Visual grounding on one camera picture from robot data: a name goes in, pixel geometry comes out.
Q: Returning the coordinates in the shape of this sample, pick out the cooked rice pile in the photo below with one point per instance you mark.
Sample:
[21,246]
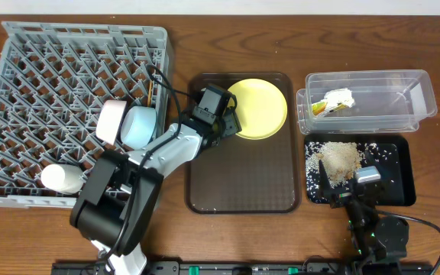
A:
[341,160]

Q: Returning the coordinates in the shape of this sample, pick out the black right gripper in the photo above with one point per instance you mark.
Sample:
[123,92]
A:
[342,195]

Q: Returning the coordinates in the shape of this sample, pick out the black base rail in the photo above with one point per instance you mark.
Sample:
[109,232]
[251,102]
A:
[176,268]

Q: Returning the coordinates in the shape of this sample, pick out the pink white bowl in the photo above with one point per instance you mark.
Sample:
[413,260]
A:
[110,118]

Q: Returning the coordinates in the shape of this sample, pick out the yellow round plate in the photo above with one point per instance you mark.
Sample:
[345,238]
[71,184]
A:
[261,108]

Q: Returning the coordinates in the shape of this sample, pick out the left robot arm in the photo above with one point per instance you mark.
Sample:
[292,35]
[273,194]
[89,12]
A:
[116,204]

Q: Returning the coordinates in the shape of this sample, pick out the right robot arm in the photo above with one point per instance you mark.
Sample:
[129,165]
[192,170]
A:
[381,242]

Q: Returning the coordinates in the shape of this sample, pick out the colourful snack wrapper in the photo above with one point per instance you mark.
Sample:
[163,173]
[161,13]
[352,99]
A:
[323,108]

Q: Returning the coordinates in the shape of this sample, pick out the wooden chopstick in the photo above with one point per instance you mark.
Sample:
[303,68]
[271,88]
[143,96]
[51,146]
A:
[150,93]

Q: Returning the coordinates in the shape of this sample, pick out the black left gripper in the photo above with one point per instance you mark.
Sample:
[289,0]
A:
[228,124]

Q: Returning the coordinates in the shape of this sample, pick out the clear plastic waste bin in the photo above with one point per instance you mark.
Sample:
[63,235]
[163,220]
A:
[384,101]

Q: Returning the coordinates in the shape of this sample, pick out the grey plastic dish rack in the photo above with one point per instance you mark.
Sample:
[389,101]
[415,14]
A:
[54,80]

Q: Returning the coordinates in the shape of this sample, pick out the light blue bowl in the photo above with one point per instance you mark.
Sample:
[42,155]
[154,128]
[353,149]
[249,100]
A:
[138,127]

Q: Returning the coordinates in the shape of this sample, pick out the white tissue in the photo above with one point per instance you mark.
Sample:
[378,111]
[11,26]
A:
[339,98]

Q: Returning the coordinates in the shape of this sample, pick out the black waste tray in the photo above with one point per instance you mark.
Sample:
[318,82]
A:
[400,189]

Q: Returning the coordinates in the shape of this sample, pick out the white cup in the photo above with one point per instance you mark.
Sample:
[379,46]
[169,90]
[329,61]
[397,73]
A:
[63,178]

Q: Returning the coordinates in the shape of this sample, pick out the dark brown serving tray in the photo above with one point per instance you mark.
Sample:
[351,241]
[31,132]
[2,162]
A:
[240,176]

